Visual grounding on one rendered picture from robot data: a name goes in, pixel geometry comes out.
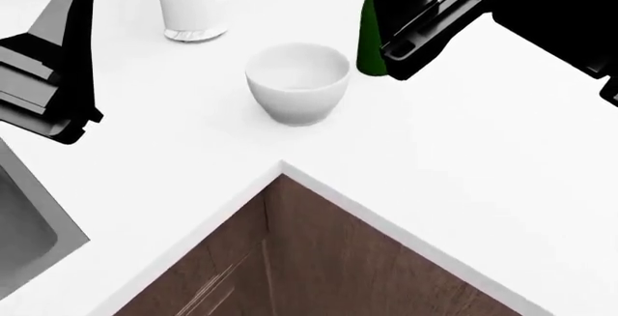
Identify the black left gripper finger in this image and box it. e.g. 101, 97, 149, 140
27, 0, 97, 104

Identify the green glass bottle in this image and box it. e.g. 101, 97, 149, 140
355, 0, 390, 78

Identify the white ceramic bowl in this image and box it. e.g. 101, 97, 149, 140
244, 42, 351, 128

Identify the grey steel sink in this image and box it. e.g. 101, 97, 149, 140
0, 137, 92, 302

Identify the white cylinder with chrome base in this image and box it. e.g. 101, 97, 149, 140
153, 0, 229, 43

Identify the brown wooden cabinet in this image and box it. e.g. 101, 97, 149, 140
111, 172, 525, 316

